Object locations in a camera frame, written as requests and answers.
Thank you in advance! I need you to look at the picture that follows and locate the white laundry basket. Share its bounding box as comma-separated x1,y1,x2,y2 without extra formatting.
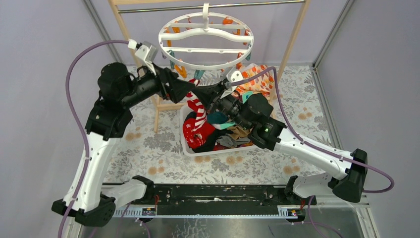
179,104,258,157

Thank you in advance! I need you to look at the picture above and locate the red bear christmas sock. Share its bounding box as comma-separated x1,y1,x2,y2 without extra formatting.
182,118,215,149

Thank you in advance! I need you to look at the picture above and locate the white round clip hanger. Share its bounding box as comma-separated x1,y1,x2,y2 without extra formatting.
158,2,255,70

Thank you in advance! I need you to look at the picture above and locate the metal rack rod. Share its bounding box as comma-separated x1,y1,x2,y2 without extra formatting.
117,0,307,14

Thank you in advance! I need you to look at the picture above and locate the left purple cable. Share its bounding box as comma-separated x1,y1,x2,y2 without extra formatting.
57,40,130,238

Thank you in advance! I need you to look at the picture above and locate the orange floral cloth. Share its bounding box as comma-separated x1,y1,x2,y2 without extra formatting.
236,63,274,98

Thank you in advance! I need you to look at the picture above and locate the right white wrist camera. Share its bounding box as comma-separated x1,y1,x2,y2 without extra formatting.
221,67,244,98

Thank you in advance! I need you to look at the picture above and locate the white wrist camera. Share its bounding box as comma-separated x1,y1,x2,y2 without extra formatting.
128,39,158,76
221,67,244,98

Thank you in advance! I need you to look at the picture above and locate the dark green sock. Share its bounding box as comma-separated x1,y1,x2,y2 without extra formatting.
207,112,236,130

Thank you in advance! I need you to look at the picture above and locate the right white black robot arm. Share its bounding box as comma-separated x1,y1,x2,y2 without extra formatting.
192,83,367,204

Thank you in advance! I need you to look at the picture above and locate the grey sock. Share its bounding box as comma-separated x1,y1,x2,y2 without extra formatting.
216,135,250,148

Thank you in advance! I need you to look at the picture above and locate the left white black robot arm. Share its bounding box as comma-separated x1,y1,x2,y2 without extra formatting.
52,62,195,227

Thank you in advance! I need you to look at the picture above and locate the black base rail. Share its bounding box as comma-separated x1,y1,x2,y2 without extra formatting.
131,184,317,219

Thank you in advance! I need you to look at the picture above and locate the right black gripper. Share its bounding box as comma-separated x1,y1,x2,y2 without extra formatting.
191,80,252,130

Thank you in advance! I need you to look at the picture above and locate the red white striped sock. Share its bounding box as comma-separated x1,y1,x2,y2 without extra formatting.
186,91,207,131

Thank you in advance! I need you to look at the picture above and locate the tan brown sock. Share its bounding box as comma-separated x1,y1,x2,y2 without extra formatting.
227,125,251,140

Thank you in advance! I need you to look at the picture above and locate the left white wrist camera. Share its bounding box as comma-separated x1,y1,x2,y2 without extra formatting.
128,39,158,76

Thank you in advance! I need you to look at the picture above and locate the wooden clothes rack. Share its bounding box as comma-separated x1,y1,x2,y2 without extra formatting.
108,0,311,133

